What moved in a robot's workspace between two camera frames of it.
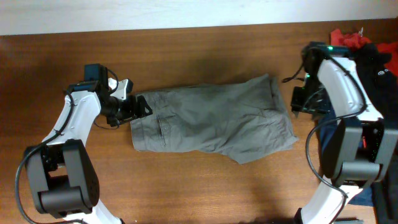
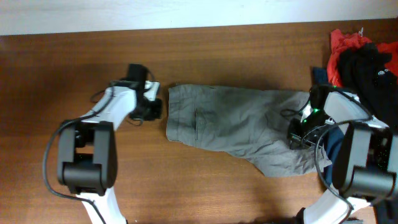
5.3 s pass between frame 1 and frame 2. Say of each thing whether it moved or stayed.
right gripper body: moved
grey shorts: moved
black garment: stayed
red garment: stayed
